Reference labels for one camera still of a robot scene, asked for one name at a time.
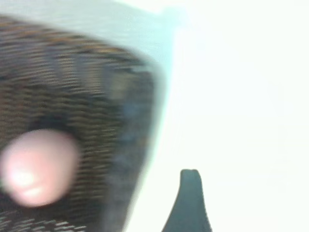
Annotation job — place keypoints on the pink peach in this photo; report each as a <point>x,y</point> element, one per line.
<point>41,164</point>

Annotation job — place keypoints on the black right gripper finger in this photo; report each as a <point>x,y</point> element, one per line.
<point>190,207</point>

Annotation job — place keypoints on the dark brown wicker basket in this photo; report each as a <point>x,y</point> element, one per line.
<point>96,108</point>

